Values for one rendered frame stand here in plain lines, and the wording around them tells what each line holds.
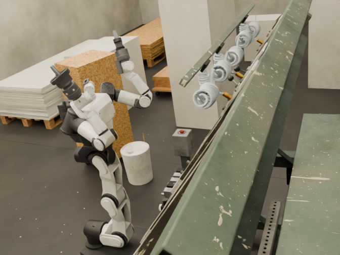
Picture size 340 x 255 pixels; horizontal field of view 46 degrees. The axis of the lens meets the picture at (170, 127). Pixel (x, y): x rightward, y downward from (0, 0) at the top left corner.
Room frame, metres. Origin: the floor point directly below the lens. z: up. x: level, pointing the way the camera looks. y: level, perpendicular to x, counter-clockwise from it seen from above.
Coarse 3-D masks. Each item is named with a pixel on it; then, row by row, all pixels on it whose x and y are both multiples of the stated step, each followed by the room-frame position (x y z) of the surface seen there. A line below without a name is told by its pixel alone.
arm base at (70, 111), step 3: (69, 108) 2.29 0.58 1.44; (69, 111) 2.25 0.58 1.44; (72, 111) 2.26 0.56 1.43; (69, 114) 2.24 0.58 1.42; (72, 114) 2.23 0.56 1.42; (75, 114) 2.23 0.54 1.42; (78, 117) 2.24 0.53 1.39; (60, 129) 2.25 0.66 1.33; (63, 132) 2.23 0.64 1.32; (66, 132) 2.23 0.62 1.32; (75, 132) 2.27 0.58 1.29; (69, 135) 2.22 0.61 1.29; (72, 135) 2.24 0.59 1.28; (75, 135) 2.25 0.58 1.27; (78, 135) 2.26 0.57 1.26
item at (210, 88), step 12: (252, 24) 1.90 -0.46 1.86; (252, 36) 1.73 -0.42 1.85; (216, 48) 1.35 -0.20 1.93; (240, 48) 1.55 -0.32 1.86; (204, 60) 1.23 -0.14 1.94; (228, 60) 1.55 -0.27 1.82; (240, 60) 1.51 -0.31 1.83; (192, 72) 1.12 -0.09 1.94; (216, 72) 1.29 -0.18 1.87; (228, 72) 1.33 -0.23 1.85; (180, 84) 1.07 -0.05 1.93; (204, 84) 1.20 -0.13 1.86; (204, 96) 1.13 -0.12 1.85; (216, 96) 1.17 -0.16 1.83; (204, 108) 1.13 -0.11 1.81
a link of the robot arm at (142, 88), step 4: (136, 80) 2.63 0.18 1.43; (140, 80) 2.63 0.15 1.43; (136, 84) 2.63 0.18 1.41; (140, 84) 2.62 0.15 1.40; (144, 84) 2.63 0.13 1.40; (140, 88) 2.61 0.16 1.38; (144, 88) 2.61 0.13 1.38; (148, 88) 2.63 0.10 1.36; (140, 92) 2.62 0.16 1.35; (144, 92) 2.61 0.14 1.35; (148, 92) 2.61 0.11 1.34; (148, 96) 2.58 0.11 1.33
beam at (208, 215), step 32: (288, 32) 1.57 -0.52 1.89; (288, 64) 1.27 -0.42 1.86; (256, 96) 0.97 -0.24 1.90; (224, 128) 0.79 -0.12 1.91; (256, 128) 0.83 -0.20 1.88; (224, 160) 0.68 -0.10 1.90; (256, 160) 0.72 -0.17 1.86; (192, 192) 0.57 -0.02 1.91; (224, 192) 0.59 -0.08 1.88; (192, 224) 0.50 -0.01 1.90; (224, 224) 0.52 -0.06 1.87
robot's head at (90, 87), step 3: (90, 81) 2.51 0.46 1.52; (87, 84) 2.44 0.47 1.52; (90, 84) 2.43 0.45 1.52; (93, 84) 2.51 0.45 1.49; (84, 87) 2.42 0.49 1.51; (87, 87) 2.41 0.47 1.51; (90, 87) 2.41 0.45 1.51; (93, 87) 2.42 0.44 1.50; (84, 90) 2.41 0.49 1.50; (87, 90) 2.41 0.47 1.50; (90, 90) 2.41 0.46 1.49; (93, 90) 2.41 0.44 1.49; (90, 93) 2.41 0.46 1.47; (93, 93) 2.41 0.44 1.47; (93, 96) 2.44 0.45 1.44
